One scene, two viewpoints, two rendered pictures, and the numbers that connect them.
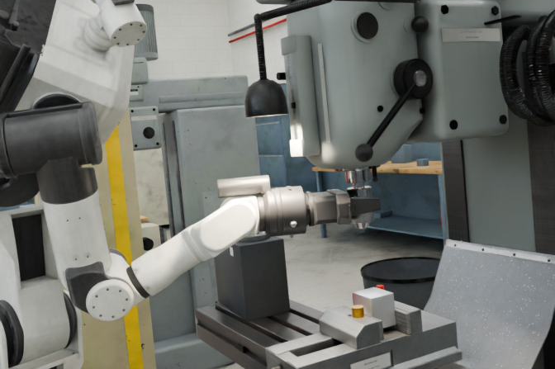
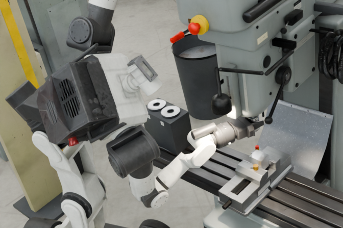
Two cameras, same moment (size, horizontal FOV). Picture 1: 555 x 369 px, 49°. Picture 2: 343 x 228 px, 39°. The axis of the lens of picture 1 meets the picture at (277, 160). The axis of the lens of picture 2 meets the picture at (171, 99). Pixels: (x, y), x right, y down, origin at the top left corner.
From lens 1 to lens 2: 1.13 m
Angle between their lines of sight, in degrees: 32
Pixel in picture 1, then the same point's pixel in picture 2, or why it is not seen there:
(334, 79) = (251, 87)
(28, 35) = (109, 106)
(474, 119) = (303, 76)
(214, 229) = (199, 158)
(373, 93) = (268, 88)
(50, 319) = (97, 193)
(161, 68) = not seen: outside the picture
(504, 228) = (302, 98)
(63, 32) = (116, 92)
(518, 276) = (310, 121)
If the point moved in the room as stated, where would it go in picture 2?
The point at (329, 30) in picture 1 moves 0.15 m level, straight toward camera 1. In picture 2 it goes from (249, 67) to (267, 87)
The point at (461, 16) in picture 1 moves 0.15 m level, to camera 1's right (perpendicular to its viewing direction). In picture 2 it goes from (301, 34) to (337, 22)
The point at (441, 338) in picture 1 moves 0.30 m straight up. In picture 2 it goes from (286, 164) to (283, 106)
